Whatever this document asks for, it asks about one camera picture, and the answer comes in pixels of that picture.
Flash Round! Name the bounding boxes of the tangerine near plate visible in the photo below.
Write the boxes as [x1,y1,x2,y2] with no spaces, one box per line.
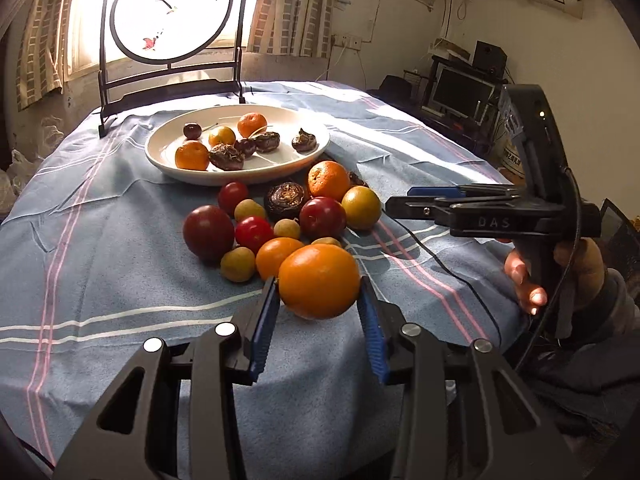
[307,160,350,202]

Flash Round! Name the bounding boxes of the lone mangosteen in plate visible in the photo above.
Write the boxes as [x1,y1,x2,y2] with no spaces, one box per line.
[291,129,318,154]

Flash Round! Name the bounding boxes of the yellow round fruit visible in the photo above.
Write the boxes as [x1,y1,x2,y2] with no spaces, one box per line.
[342,185,382,231]

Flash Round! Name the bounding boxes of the tangerine in plate back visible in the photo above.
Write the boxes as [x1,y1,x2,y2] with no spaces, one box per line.
[236,112,268,138]

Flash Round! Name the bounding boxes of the small tan longan fruit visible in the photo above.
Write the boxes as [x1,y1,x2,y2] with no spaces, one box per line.
[273,218,302,240]

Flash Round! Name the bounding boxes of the orange in plate front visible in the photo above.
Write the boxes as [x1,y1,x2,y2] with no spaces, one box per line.
[175,140,209,171]

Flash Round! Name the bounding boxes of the checked curtain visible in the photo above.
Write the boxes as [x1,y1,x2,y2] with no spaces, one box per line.
[247,0,333,58]
[15,0,72,110]

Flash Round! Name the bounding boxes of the bright red tomato fruit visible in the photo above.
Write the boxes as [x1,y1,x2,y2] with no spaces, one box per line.
[234,216,274,255]

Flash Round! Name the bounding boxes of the brown mangosteen in plate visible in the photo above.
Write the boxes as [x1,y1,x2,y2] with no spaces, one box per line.
[208,143,245,171]

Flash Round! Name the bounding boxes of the yellow-green pear-like fruit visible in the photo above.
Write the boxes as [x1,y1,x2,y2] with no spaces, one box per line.
[220,246,256,283]

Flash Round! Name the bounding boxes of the dark red apple-like fruit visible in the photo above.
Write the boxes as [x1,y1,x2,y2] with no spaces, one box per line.
[299,196,347,240]

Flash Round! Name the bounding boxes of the dark brown mangosteen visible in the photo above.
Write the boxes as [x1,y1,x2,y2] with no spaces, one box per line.
[264,181,309,222]

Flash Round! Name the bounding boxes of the white bucket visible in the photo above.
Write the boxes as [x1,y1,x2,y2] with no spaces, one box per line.
[501,139,525,179]

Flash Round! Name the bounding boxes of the white oval plate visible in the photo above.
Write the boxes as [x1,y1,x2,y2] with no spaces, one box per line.
[145,104,330,186]

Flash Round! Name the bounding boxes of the yellow-orange fruit in plate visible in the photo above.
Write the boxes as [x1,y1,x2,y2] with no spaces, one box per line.
[207,126,236,148]

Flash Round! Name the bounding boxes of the right checked curtain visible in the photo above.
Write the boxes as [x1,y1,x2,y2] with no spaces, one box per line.
[247,0,333,58]

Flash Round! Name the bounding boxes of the medium orange on cloth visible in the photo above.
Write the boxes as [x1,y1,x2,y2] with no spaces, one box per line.
[255,237,304,281]

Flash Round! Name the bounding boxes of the round painted screen on stand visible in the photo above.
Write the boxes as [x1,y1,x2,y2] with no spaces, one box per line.
[98,0,247,138]

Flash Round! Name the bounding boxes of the large orange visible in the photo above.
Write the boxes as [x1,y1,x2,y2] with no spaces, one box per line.
[278,244,360,320]

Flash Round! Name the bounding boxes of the large dark red plum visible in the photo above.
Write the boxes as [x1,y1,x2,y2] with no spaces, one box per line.
[182,205,234,263]

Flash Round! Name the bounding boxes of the left checked curtain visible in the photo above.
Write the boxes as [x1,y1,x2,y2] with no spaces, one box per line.
[15,0,72,110]

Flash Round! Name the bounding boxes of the black cable on table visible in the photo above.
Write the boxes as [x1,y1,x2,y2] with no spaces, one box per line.
[380,211,504,348]

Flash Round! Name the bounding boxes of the white plastic bag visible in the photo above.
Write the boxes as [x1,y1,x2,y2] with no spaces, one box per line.
[0,150,43,220]

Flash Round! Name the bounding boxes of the small yellow-green fruit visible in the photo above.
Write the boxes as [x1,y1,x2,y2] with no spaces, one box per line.
[233,198,267,222]

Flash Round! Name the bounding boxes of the dark cherry in plate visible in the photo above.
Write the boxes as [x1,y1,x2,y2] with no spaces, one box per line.
[182,122,203,140]

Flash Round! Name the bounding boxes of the small red plum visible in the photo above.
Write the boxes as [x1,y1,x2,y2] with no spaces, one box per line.
[217,181,250,217]

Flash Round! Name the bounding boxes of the person's right hand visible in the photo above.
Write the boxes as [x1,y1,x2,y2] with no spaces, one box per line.
[503,237,606,317]

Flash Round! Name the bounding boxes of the computer monitor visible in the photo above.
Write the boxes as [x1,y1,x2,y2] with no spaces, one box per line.
[428,66,496,125]

